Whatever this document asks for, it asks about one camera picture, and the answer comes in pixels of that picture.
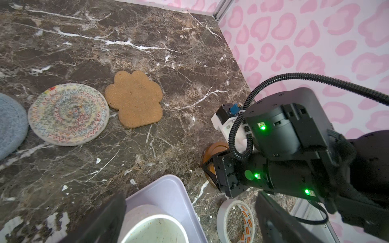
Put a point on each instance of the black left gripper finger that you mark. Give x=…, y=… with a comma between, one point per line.
x=103, y=226

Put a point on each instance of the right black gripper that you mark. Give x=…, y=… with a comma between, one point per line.
x=293, y=178

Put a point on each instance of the white speckled mug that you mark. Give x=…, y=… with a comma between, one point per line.
x=150, y=224

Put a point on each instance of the brown round wooden coaster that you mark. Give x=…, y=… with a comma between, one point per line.
x=209, y=153

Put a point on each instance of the multicolour woven round coaster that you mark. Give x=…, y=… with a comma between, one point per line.
x=69, y=114

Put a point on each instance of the cork paw-shaped coaster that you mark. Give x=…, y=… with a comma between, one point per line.
x=136, y=98

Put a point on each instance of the blue-grey woven round coaster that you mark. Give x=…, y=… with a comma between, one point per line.
x=14, y=125

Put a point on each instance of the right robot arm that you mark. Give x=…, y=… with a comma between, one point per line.
x=294, y=150

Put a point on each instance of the clear tape roll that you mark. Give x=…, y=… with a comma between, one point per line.
x=235, y=222

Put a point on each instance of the lavender plastic tray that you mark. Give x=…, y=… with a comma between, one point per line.
x=169, y=194

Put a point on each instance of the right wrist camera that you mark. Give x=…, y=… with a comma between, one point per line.
x=223, y=121

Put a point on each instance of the aluminium frame corner post right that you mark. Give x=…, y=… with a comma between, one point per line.
x=221, y=9

